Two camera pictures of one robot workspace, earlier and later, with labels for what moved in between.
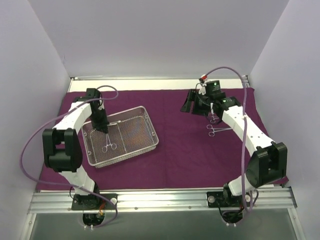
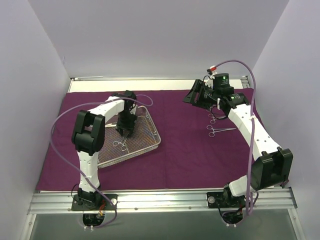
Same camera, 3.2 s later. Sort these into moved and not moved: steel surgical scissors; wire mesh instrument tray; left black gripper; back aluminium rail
Moved: left black gripper
Not moved: wire mesh instrument tray; steel surgical scissors; back aluminium rail
